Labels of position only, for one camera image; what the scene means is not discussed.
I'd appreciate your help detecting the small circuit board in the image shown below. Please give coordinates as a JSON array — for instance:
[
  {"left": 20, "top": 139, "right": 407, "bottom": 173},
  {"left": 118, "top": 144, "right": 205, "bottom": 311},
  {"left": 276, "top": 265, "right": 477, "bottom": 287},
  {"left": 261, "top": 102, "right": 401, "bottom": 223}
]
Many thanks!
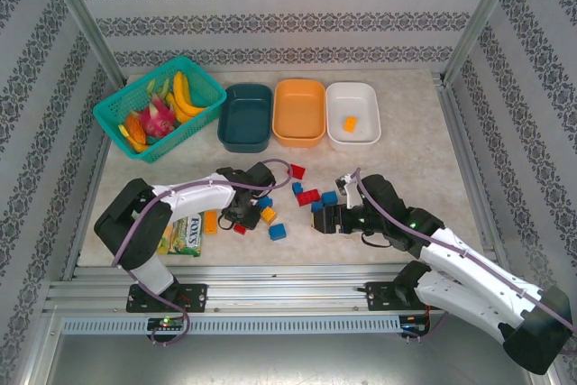
[{"left": 147, "top": 316, "right": 185, "bottom": 331}]

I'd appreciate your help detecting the teal plastic mesh basket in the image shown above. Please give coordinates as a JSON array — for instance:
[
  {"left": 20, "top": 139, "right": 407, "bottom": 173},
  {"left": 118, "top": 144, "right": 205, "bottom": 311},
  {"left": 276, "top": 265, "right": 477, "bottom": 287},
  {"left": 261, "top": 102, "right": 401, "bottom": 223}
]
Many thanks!
[{"left": 93, "top": 55, "right": 228, "bottom": 164}]

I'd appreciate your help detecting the aluminium frame post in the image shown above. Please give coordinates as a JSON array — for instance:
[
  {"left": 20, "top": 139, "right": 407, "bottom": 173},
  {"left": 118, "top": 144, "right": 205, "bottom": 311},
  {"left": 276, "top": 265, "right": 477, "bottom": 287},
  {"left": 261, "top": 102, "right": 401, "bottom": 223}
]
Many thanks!
[
  {"left": 439, "top": 0, "right": 528, "bottom": 87},
  {"left": 34, "top": 0, "right": 128, "bottom": 85}
]

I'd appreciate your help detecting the fox's candy bag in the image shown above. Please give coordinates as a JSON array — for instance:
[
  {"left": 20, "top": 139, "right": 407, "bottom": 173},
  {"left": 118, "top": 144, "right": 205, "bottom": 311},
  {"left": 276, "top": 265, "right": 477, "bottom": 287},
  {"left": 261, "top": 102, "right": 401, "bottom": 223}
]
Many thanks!
[{"left": 157, "top": 215, "right": 204, "bottom": 259}]

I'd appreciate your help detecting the orange plastic container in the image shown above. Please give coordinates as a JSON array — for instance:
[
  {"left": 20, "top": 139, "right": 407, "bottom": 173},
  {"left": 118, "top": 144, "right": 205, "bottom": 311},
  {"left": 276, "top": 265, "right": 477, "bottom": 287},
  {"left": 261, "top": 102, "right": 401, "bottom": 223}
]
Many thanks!
[{"left": 271, "top": 78, "right": 327, "bottom": 149}]

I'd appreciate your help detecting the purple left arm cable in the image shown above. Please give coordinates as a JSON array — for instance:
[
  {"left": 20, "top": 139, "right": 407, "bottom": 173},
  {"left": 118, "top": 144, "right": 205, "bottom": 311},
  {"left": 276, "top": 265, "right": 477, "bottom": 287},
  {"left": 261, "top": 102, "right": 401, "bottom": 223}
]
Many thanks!
[{"left": 110, "top": 158, "right": 293, "bottom": 349}]

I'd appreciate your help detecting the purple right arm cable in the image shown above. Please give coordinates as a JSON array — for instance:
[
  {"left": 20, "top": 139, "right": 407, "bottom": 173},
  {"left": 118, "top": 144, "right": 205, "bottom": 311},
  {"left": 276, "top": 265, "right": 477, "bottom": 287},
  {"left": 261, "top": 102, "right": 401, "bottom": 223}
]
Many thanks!
[{"left": 354, "top": 167, "right": 576, "bottom": 336}]

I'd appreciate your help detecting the grey slotted cable duct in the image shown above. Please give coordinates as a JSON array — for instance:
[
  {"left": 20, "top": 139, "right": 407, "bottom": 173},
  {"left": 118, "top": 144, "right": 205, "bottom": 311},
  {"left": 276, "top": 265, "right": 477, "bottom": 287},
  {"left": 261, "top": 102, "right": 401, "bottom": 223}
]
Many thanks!
[{"left": 58, "top": 315, "right": 403, "bottom": 336}]

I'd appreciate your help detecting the dark teal plastic container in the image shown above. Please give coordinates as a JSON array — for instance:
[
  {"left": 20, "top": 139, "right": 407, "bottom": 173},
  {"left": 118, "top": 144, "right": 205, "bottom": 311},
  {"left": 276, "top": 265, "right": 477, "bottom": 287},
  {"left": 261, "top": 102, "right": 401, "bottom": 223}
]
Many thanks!
[{"left": 216, "top": 82, "right": 275, "bottom": 154}]

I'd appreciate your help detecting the aluminium side rail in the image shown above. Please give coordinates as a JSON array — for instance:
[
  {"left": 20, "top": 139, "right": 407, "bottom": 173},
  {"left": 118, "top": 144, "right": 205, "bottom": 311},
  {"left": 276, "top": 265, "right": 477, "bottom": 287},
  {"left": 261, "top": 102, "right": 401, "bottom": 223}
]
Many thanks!
[
  {"left": 436, "top": 76, "right": 504, "bottom": 269},
  {"left": 61, "top": 134, "right": 114, "bottom": 281}
]

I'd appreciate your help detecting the wide aluminium base rail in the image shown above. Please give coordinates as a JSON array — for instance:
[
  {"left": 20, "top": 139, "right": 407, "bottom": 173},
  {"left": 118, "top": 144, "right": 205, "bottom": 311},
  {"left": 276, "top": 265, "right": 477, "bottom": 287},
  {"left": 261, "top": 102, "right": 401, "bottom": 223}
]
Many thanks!
[{"left": 43, "top": 262, "right": 531, "bottom": 314}]

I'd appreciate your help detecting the yellow toy banana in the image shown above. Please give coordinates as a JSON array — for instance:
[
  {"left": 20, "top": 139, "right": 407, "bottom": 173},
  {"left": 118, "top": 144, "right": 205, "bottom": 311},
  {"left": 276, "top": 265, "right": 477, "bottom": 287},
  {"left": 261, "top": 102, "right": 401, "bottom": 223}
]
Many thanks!
[
  {"left": 172, "top": 69, "right": 194, "bottom": 109},
  {"left": 165, "top": 91, "right": 211, "bottom": 124}
]

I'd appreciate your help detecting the white plastic container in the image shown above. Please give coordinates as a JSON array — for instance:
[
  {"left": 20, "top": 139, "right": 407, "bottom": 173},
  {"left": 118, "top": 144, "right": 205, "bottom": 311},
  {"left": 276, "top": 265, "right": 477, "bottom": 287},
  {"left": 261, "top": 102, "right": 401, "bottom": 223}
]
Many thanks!
[{"left": 325, "top": 81, "right": 383, "bottom": 151}]

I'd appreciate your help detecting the orange toy fruit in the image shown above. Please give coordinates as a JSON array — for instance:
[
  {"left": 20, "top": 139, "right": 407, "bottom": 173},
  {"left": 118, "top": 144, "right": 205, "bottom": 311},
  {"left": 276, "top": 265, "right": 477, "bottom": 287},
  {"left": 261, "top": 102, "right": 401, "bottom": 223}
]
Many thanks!
[{"left": 124, "top": 113, "right": 148, "bottom": 146}]

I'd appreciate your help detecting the pink toy dragon fruit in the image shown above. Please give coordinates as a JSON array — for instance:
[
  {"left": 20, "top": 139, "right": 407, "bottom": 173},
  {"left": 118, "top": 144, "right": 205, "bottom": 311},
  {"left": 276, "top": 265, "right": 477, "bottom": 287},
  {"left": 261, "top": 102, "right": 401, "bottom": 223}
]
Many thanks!
[{"left": 138, "top": 93, "right": 178, "bottom": 138}]

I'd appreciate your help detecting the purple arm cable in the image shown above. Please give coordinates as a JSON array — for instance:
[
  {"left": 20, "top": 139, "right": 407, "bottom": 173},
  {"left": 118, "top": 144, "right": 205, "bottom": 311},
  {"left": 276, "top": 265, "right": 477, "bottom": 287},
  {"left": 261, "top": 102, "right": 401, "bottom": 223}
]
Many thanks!
[
  {"left": 110, "top": 158, "right": 293, "bottom": 349},
  {"left": 354, "top": 167, "right": 576, "bottom": 336}
]

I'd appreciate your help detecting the thin black right gripper cable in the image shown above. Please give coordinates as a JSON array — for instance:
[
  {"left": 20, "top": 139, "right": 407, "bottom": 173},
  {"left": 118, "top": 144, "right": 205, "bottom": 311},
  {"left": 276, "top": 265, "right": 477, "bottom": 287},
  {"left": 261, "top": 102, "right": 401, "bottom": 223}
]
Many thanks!
[{"left": 360, "top": 231, "right": 394, "bottom": 250}]

